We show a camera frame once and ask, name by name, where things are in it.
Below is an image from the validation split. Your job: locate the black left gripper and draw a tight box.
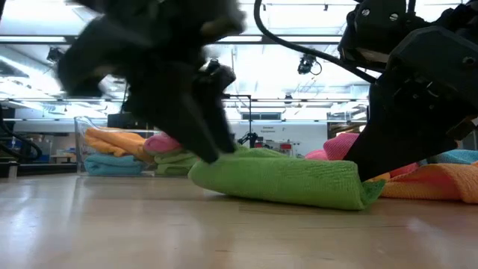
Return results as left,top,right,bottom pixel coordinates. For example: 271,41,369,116
55,0,248,164

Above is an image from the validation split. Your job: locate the black ceiling camera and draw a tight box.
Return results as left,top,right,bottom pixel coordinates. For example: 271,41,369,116
46,47,65,64
297,53,323,76

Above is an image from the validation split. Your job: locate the orange towel with white label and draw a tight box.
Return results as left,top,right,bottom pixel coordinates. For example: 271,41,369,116
84,126,156,164

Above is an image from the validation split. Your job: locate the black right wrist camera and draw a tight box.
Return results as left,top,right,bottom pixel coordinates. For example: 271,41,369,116
338,0,412,72

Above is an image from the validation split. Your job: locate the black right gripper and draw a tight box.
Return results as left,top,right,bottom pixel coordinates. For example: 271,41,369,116
342,25,478,183

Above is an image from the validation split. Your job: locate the blue microfiber towel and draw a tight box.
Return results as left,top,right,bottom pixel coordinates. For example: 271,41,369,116
84,153,146,176
418,149,478,167

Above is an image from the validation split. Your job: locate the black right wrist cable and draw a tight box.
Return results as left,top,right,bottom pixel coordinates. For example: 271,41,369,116
253,0,378,84

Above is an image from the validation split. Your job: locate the black monitor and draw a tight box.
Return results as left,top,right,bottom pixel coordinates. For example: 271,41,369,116
107,111,145,130

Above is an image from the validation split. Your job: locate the black hose loop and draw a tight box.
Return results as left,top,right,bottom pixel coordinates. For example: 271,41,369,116
0,108,43,166

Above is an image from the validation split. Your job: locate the clear plastic bin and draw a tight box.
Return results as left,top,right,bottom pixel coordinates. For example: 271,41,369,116
73,115,196,178

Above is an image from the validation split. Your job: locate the pink microfiber towel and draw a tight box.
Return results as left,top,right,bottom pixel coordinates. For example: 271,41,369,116
304,132,420,179
143,132,184,157

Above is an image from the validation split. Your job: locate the orange microfiber towel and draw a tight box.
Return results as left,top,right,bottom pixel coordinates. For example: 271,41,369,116
367,162,478,205

